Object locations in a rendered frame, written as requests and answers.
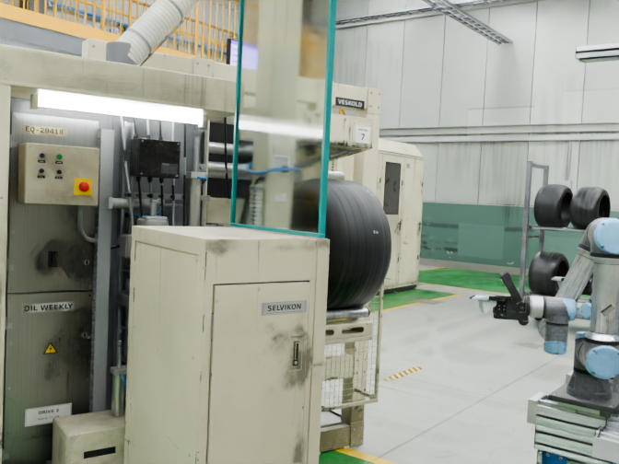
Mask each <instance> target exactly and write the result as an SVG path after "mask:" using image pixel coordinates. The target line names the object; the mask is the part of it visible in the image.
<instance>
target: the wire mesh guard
mask: <svg viewBox="0 0 619 464"><path fill-rule="evenodd" d="M383 293H384V282H383V284H382V286H381V288H380V300H379V317H378V318H377V320H378V324H374V321H373V331H376V330H374V325H378V334H377V335H371V336H377V340H376V341H373V338H372V346H371V347H372V348H373V347H377V352H372V353H376V357H372V356H371V365H372V364H376V369H375V368H371V369H375V374H371V373H370V383H371V380H374V379H371V375H375V386H374V385H370V386H374V394H376V399H375V400H372V399H371V398H370V397H371V396H370V391H373V390H370V391H369V400H366V398H367V397H366V396H365V397H364V398H365V400H360V401H354V402H353V394H356V399H357V388H353V389H356V393H353V391H352V399H351V401H352V402H349V403H348V401H349V399H348V395H351V394H347V403H344V401H346V400H344V396H345V395H342V396H343V404H339V402H340V401H339V397H340V396H336V397H338V401H337V402H338V405H334V404H335V402H334V397H331V398H333V402H332V403H333V406H330V397H329V398H325V395H324V404H322V405H324V406H325V399H329V403H327V404H329V406H328V407H322V408H321V411H322V412H327V411H331V410H337V409H343V408H347V407H353V406H357V405H363V404H368V403H373V402H378V395H379V377H380V344H381V327H382V310H383ZM370 308H374V313H370V314H377V313H375V308H376V307H375V304H374V307H370ZM370 314H369V319H371V318H370ZM373 342H377V346H373ZM347 344H350V349H348V350H350V352H351V350H353V349H351V344H352V343H345V350H342V345H343V344H338V345H341V350H340V351H341V353H342V351H345V353H346V345H347ZM372 358H376V363H372ZM336 363H340V367H337V368H340V372H341V361H340V362H336V361H335V368H332V364H333V363H332V360H331V363H329V364H331V371H332V369H335V372H336ZM340 379H343V380H344V384H341V385H344V389H342V390H345V379H344V378H340ZM340 379H339V390H340ZM335 380H337V379H334V390H335V386H338V385H335ZM339 390H335V391H339ZM356 399H354V400H356Z"/></svg>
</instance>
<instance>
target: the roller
mask: <svg viewBox="0 0 619 464"><path fill-rule="evenodd" d="M369 314H370V310H369V308H368V307H351V308H339V309H326V320H336V319H357V318H367V317H368V316H369Z"/></svg>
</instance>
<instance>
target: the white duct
mask: <svg viewBox="0 0 619 464"><path fill-rule="evenodd" d="M199 1H200V0H157V1H156V2H155V3H154V4H153V5H152V6H151V7H150V8H149V9H148V10H147V11H146V12H145V13H144V14H143V15H142V16H141V17H140V18H139V19H137V20H136V22H135V23H134V24H133V25H132V26H131V27H130V28H129V29H127V30H126V31H125V32H124V34H123V35H122V36H121V37H120V38H119V39H118V40H117V41H124V42H129V43H131V47H132V48H130V52H128V56H129V57H130V58H131V59H133V61H134V62H135V63H137V65H139V64H140V63H141V62H142V61H143V60H144V59H145V58H146V57H147V56H148V55H149V54H150V53H151V52H152V51H153V49H154V48H155V47H156V46H157V45H158V44H159V43H160V42H161V41H162V40H163V39H164V38H165V37H166V36H167V35H168V34H169V33H170V32H171V31H172V29H174V27H175V26H176V25H177V24H178V23H179V22H181V21H182V20H183V18H184V17H185V16H186V15H187V14H188V13H189V12H190V11H191V10H192V9H193V8H194V7H195V5H196V4H198V2H199Z"/></svg>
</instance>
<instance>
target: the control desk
mask: <svg viewBox="0 0 619 464"><path fill-rule="evenodd" d="M329 253H330V240H329V239H328V238H314V237H306V236H300V235H292V234H286V233H278V232H272V231H264V230H258V229H250V228H244V227H236V226H231V227H222V226H132V243H131V271H130V298H129V325H128V353H127V379H126V407H125V434H124V462H123V464H319V452H320V433H321V397H322V379H323V365H322V364H321V363H324V346H325V328H326V309H327V290H328V271H329Z"/></svg>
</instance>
